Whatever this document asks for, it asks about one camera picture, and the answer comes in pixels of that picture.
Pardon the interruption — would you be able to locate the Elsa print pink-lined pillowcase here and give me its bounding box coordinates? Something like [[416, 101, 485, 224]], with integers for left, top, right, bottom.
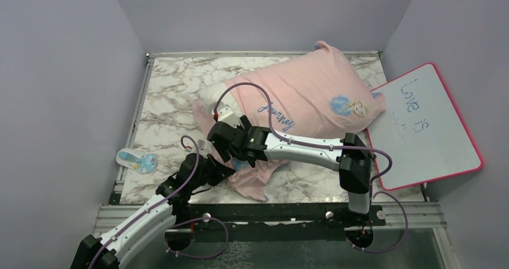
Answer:
[[192, 40, 387, 202]]

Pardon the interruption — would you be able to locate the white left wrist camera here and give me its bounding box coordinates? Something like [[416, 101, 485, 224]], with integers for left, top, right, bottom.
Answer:
[[196, 139, 209, 156]]

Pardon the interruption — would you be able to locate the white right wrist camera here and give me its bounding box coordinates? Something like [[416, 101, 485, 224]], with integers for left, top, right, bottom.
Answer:
[[217, 105, 241, 128]]

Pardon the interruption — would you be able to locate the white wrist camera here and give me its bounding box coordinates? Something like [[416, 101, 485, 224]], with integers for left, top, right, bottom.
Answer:
[[217, 105, 241, 128], [196, 139, 209, 156]]

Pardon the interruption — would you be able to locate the aluminium table frame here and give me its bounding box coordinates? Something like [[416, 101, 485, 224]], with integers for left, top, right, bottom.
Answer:
[[94, 52, 458, 268]]

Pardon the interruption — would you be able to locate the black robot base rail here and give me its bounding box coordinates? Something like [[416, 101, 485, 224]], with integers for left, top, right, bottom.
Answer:
[[164, 202, 386, 250]]

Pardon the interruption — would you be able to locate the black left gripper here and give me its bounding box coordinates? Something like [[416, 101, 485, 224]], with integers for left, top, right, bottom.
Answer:
[[190, 154, 236, 191]]

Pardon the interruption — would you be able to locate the pink framed whiteboard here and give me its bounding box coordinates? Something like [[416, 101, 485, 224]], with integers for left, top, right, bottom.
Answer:
[[367, 62, 484, 190]]

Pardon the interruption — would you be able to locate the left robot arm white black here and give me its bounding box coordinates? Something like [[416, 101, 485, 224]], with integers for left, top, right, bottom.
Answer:
[[71, 153, 235, 268]]

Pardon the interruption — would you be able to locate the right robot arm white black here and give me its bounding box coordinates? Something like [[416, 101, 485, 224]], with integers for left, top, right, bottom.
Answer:
[[207, 121, 374, 225]]

